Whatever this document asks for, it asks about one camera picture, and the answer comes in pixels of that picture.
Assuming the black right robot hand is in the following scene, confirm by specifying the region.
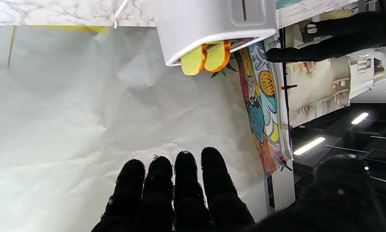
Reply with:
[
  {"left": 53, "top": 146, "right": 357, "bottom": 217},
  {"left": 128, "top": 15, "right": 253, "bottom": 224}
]
[{"left": 92, "top": 147, "right": 386, "bottom": 232}]

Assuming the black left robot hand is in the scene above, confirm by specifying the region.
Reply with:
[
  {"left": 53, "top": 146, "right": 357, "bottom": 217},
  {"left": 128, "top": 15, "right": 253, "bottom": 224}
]
[{"left": 265, "top": 11, "right": 386, "bottom": 63}]

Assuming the toy toast slice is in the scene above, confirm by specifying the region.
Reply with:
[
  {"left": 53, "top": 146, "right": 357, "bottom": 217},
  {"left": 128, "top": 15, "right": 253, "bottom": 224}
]
[
  {"left": 204, "top": 41, "right": 231, "bottom": 72},
  {"left": 180, "top": 45, "right": 208, "bottom": 75}
]

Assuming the teal round plate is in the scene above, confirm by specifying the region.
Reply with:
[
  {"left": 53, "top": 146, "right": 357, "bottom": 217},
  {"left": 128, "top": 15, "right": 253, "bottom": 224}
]
[{"left": 276, "top": 0, "right": 304, "bottom": 9}]

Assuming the black banner stand pole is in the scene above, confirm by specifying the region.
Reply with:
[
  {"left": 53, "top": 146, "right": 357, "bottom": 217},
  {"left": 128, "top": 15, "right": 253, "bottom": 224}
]
[{"left": 278, "top": 27, "right": 298, "bottom": 129}]

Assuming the long ceiling light bar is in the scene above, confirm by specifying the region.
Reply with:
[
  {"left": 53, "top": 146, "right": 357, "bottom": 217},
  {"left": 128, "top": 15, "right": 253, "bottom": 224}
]
[
  {"left": 351, "top": 112, "right": 369, "bottom": 125},
  {"left": 293, "top": 137, "right": 326, "bottom": 156}
]

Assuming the colourful mural banner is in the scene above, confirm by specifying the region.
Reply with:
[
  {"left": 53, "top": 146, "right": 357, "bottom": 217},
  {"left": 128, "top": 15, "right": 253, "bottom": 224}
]
[{"left": 235, "top": 35, "right": 293, "bottom": 179}]

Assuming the large leafy potted plant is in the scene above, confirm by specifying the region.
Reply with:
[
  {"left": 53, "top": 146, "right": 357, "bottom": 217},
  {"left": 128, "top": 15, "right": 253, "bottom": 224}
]
[{"left": 211, "top": 53, "right": 239, "bottom": 78}]

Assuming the white two-slot toaster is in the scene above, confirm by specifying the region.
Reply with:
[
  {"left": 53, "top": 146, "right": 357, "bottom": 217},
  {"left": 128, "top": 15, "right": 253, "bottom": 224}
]
[{"left": 154, "top": 0, "right": 277, "bottom": 66}]

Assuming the white backdrop sheet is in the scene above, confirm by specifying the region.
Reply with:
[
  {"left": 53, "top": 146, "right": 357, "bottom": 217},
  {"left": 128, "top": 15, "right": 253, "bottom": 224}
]
[{"left": 0, "top": 26, "right": 267, "bottom": 232}]

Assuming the yellow desk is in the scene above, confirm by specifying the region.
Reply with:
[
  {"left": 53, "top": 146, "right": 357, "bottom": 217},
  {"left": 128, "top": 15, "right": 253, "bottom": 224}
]
[{"left": 29, "top": 25, "right": 110, "bottom": 34}]

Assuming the white toaster power cord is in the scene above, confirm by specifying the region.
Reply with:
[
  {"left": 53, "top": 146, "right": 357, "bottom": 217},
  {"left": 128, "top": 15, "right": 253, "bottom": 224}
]
[{"left": 113, "top": 0, "right": 128, "bottom": 29}]

